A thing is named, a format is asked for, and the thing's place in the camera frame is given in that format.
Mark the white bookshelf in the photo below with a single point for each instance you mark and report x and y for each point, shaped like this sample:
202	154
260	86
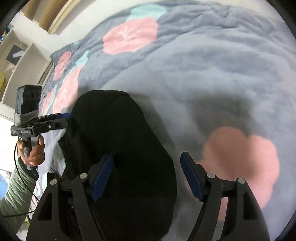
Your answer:
34	66

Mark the grey floral bed blanket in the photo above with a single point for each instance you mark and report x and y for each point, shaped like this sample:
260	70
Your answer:
213	79

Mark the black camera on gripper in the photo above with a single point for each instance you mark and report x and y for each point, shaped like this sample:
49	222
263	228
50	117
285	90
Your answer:
27	104

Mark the person's left hand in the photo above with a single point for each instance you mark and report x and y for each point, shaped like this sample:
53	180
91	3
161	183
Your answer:
36	156

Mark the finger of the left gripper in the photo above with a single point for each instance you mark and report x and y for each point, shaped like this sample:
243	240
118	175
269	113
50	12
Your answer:
53	117

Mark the yellow ball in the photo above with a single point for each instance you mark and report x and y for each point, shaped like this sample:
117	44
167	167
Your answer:
2	80

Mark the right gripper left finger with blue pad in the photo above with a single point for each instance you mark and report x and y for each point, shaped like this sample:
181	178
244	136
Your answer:
84	190

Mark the green sleeved left forearm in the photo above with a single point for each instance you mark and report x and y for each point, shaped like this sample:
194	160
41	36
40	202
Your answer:
16	202

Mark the black hooded jacket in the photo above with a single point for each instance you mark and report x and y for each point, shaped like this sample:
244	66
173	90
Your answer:
139	198

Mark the striped wooden headboard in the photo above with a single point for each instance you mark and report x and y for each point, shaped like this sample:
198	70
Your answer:
54	14

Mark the black box on shelf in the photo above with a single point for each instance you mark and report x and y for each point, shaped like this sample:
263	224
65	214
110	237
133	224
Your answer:
15	54

